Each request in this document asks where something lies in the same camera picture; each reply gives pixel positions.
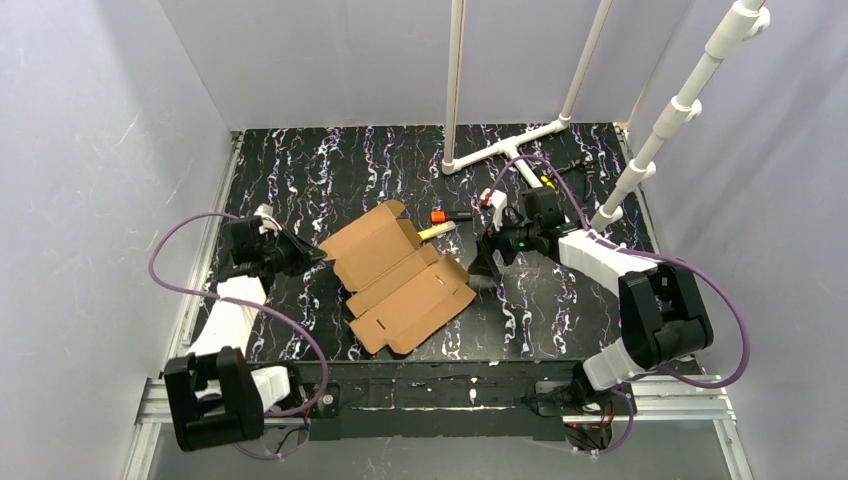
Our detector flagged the brown cardboard box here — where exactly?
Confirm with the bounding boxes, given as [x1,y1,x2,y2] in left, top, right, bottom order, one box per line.
[319,200,476,355]

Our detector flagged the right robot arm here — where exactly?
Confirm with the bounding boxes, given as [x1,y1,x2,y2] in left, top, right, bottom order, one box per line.
[468,187,714,408]

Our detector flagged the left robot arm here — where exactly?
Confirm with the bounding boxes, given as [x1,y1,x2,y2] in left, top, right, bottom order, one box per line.
[163,204,329,452]

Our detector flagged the yellow highlighter marker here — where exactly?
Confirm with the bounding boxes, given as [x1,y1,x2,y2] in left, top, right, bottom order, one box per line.
[418,221,457,242]

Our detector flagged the orange capped black marker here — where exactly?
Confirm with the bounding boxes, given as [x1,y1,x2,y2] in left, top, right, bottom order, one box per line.
[430,210,474,225]

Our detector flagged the yellow black small tool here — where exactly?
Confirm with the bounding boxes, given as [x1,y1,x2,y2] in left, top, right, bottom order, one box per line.
[539,175,556,190]

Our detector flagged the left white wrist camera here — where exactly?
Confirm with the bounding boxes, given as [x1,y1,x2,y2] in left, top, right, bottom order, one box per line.
[254,203,281,235]

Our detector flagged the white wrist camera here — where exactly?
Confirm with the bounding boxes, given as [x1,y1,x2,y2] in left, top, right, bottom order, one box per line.
[480,188,508,231]
[254,203,281,235]

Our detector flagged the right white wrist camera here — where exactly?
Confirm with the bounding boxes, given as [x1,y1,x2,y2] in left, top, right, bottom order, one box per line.
[480,188,508,231]

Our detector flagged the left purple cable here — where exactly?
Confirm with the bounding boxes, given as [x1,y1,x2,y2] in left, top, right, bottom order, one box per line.
[147,211,331,462]

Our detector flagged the purple cable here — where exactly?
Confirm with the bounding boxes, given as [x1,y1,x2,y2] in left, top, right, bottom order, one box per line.
[147,211,331,462]
[490,154,752,458]

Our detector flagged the aluminium rail frame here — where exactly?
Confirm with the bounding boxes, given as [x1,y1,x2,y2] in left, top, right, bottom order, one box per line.
[122,129,757,480]

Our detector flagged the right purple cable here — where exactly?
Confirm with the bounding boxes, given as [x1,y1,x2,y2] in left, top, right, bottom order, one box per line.
[490,154,752,458]

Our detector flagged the white PVC pipe frame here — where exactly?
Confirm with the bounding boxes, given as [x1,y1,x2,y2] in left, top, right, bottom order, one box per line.
[440,0,773,233]

